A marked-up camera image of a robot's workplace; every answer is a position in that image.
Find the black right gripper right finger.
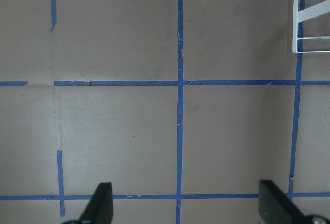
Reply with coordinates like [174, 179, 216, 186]
[258, 180, 309, 224]

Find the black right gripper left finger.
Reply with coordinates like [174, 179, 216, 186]
[78, 182, 114, 224]

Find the white wire cup rack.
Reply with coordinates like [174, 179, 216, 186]
[292, 0, 329, 54]

